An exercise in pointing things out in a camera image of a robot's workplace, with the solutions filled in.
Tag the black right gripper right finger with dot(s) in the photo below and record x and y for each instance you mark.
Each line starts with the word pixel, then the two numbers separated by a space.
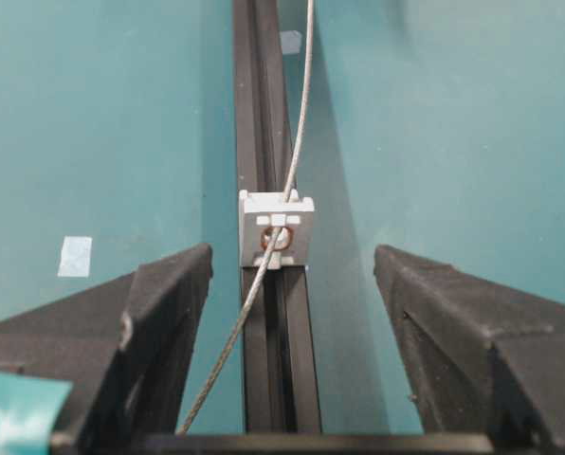
pixel 481 357

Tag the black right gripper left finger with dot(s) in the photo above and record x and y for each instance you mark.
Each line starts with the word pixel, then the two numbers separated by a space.
pixel 125 345

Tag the grey block with hole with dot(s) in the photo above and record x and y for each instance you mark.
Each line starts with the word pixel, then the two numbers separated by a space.
pixel 263 213

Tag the light blue tape patch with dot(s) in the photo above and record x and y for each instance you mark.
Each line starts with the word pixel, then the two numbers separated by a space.
pixel 75 257

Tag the teal tape on gripper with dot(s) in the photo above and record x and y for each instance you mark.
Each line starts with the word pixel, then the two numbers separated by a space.
pixel 29 407

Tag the blue tape strip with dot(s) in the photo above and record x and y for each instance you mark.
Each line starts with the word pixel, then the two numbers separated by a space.
pixel 291 42

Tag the black aluminium rail centre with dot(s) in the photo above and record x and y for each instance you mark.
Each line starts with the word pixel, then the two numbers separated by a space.
pixel 280 382

